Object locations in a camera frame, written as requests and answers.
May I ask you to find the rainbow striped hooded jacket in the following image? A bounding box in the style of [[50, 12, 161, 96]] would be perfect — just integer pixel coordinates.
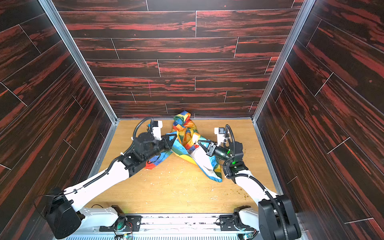
[[146, 111, 223, 183]]

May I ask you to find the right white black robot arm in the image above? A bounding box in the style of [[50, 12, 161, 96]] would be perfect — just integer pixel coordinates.
[[198, 140, 302, 240]]

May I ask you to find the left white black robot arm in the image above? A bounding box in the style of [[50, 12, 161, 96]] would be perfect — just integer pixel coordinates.
[[41, 132, 177, 239]]

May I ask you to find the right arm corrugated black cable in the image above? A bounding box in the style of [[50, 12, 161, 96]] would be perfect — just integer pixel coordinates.
[[223, 124, 290, 240]]

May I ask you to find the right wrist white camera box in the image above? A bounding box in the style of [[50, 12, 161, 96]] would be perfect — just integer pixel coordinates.
[[214, 128, 226, 146]]

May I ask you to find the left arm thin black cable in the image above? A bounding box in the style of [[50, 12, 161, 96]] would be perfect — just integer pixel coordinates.
[[32, 116, 155, 217]]

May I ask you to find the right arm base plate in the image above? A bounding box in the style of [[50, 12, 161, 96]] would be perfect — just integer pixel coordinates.
[[216, 214, 255, 232]]

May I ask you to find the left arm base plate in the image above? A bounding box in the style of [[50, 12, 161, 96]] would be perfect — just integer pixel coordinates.
[[99, 215, 142, 233]]

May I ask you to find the aluminium front rail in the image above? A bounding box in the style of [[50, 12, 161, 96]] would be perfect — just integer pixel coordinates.
[[52, 213, 310, 240]]

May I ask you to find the left aluminium corner post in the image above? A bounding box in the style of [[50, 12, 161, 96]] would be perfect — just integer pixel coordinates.
[[38, 0, 118, 124]]

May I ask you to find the aluminium corner post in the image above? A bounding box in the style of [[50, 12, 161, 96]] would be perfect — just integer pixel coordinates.
[[38, 0, 118, 124], [253, 0, 316, 127]]

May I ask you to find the right aluminium corner post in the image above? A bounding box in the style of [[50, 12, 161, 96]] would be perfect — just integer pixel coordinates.
[[253, 0, 316, 127]]

